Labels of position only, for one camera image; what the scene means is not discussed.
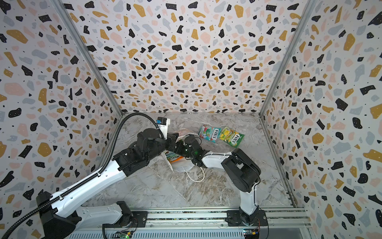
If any right corner aluminium post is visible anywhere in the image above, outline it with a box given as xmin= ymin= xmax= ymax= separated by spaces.
xmin=259 ymin=0 xmax=317 ymax=118

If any black corrugated cable conduit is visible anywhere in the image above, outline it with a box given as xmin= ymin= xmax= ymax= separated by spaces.
xmin=1 ymin=112 xmax=162 ymax=239

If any red green Fox's candy bag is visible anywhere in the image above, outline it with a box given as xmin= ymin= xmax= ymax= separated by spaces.
xmin=199 ymin=124 xmax=221 ymax=142

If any green white snack packet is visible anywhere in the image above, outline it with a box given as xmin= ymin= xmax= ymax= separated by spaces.
xmin=165 ymin=151 xmax=179 ymax=160

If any yellow green Fox's candy bag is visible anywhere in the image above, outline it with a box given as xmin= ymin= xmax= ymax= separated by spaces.
xmin=219 ymin=126 xmax=245 ymax=148

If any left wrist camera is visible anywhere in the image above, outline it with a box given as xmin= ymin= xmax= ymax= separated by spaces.
xmin=157 ymin=117 xmax=171 ymax=139

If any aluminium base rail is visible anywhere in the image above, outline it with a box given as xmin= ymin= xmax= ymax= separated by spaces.
xmin=69 ymin=208 xmax=315 ymax=239

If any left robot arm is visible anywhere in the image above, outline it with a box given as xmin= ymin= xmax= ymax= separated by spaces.
xmin=37 ymin=128 xmax=179 ymax=239

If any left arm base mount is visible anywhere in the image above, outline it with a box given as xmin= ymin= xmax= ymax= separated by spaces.
xmin=102 ymin=211 xmax=148 ymax=229

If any orange snack packet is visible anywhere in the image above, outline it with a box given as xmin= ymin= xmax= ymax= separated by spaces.
xmin=166 ymin=154 xmax=184 ymax=163

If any white paper gift bag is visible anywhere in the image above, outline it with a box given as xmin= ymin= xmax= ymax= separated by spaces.
xmin=161 ymin=128 xmax=205 ymax=182

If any corner aluminium post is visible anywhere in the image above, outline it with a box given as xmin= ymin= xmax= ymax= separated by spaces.
xmin=259 ymin=0 xmax=317 ymax=118
xmin=50 ymin=1 xmax=123 ymax=117

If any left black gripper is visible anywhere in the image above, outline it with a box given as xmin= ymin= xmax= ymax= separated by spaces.
xmin=146 ymin=131 xmax=180 ymax=163

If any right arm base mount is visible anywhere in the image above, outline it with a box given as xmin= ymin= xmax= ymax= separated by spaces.
xmin=225 ymin=209 xmax=268 ymax=227

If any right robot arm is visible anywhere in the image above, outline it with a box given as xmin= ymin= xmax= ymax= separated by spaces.
xmin=173 ymin=135 xmax=261 ymax=226

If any left corner aluminium post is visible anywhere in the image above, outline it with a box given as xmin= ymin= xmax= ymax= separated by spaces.
xmin=50 ymin=1 xmax=123 ymax=117

